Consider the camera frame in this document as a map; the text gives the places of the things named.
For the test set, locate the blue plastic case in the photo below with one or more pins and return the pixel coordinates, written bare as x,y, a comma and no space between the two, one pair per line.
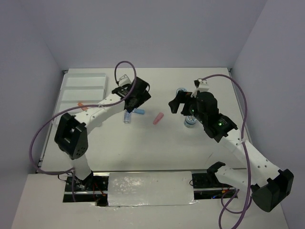
139,111

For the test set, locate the blue paint jar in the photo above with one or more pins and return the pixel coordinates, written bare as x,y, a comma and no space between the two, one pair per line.
181,89
190,121

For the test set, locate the white compartment tray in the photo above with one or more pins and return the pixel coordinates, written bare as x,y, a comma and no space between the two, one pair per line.
81,88

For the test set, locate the orange plastic case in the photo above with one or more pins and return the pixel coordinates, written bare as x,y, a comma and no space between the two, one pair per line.
82,106

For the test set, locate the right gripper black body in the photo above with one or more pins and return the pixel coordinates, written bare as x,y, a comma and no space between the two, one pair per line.
190,108

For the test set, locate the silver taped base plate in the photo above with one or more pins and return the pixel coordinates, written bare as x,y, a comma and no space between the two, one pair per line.
150,189

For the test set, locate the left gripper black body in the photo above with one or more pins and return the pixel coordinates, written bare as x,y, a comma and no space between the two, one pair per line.
141,98

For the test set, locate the clear spray bottle blue cap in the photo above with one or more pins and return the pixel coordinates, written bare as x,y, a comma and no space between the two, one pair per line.
127,118

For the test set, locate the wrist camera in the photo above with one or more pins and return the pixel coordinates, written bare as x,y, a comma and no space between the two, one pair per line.
201,86
124,80

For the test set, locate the blue paint jar near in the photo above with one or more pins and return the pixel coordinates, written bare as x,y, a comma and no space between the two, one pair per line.
190,121

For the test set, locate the blue paint jar far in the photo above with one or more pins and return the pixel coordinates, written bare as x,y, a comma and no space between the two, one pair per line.
181,89

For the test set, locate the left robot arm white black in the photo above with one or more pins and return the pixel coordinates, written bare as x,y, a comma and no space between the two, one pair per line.
73,130

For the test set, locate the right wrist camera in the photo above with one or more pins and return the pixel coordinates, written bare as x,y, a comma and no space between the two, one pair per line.
201,86

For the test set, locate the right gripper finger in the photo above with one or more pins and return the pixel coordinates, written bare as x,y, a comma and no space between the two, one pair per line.
174,105
181,97

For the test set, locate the pink plastic case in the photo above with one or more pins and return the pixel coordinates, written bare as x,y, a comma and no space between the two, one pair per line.
158,118

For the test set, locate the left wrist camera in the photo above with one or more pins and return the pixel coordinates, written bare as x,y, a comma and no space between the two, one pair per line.
124,80

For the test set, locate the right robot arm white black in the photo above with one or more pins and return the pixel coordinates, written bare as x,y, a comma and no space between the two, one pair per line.
268,184

